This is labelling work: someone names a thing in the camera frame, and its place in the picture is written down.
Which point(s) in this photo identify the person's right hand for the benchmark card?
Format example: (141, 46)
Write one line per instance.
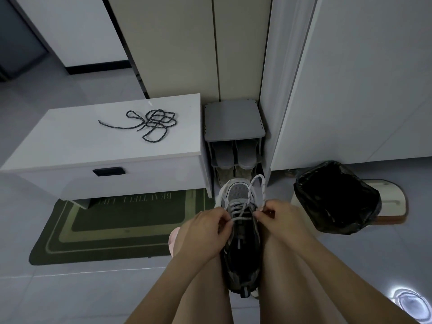
(287, 226)

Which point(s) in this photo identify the person's left hand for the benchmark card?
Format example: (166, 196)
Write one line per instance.
(199, 236)

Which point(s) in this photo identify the person's right thumb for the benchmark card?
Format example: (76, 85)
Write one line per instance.
(261, 219)

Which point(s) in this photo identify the person's left thumb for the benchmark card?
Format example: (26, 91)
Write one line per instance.
(226, 229)

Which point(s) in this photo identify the grey white shoelace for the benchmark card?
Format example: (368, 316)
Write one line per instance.
(250, 195)

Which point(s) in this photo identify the person's right forearm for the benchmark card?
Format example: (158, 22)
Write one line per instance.
(354, 283)

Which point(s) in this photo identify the person's left forearm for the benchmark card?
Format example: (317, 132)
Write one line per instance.
(158, 293)

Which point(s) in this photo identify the grey black sneaker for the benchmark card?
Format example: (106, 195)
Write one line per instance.
(242, 259)

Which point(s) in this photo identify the pink slipper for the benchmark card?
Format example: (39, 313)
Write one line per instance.
(173, 241)

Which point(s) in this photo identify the grey slipper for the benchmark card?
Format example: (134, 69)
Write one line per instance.
(247, 155)
(223, 154)

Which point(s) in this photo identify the person's left leg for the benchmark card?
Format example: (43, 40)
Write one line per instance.
(206, 293)

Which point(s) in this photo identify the person's leg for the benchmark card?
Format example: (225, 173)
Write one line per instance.
(287, 286)
(206, 293)

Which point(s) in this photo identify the person's right leg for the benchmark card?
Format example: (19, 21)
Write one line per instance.
(287, 286)

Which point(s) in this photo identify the black bag trash bin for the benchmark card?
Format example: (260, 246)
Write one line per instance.
(337, 199)

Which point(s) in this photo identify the grey shoe rack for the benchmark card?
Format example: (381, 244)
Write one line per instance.
(234, 119)

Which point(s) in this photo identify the green doormat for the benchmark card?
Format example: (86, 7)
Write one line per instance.
(111, 232)

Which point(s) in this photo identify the black patterned shoelace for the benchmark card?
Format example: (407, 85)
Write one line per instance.
(155, 122)

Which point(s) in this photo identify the white flat floor device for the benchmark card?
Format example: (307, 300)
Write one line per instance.
(391, 202)

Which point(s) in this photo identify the white drawer cabinet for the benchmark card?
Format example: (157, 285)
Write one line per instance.
(101, 145)

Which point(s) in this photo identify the white tall cabinet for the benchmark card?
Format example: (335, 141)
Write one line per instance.
(354, 80)

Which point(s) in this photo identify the beige tall cabinet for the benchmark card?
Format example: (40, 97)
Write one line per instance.
(189, 47)

